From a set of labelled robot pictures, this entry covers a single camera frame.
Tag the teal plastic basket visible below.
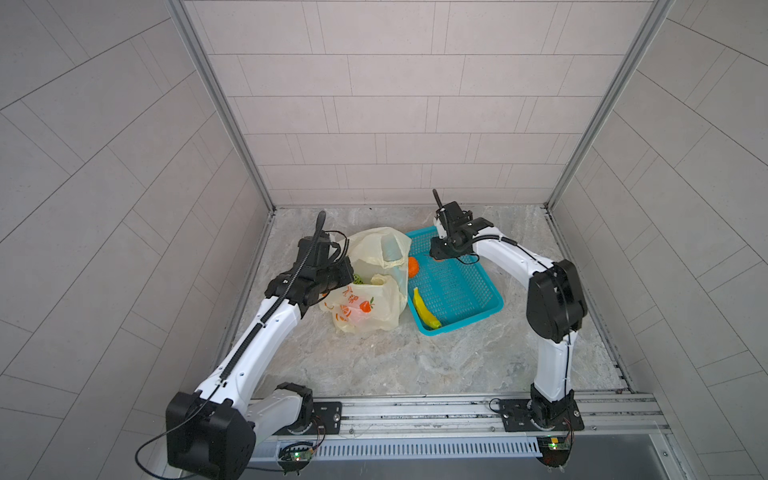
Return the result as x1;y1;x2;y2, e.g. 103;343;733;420
407;226;504;336

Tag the cream fruit-print plastic bag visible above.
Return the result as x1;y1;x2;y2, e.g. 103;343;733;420
320;227;411;334

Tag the right aluminium corner post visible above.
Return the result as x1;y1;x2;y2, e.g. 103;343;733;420
545;0;676;210

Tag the orange fruit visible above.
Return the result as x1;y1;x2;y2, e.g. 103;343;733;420
408;256;420;279

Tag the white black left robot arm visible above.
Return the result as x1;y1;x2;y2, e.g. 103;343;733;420
165;257;353;479

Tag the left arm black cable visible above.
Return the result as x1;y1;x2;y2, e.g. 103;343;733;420
134;209;350;480

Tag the left circuit board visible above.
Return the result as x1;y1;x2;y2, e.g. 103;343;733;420
277;441;315;474

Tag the white vent grille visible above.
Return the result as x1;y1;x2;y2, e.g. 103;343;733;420
251;436;542;463

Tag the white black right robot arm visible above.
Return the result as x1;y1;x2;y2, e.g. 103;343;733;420
429;201;588;429

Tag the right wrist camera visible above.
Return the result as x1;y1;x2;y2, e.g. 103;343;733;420
432;189;467;239

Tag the aluminium corner post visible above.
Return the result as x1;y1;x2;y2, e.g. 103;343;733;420
166;0;276;211
545;0;676;210

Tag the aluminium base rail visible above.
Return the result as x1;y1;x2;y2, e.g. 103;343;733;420
315;390;671;440

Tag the yellow banana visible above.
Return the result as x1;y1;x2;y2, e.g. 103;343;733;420
413;287;442;330

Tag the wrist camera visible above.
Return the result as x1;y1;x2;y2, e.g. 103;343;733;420
297;230;349;268
432;189;467;239

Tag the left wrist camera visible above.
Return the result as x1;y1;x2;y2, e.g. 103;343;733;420
297;230;349;268

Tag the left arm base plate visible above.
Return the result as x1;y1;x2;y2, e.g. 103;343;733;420
276;401;343;436

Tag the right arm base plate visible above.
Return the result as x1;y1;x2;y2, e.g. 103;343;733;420
493;395;585;432

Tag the right circuit board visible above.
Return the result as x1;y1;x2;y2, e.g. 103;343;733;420
536;437;572;469

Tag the left aluminium corner post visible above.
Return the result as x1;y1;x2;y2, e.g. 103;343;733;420
166;0;276;211

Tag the circuit board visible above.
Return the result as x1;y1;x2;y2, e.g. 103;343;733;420
536;437;572;469
277;441;315;474

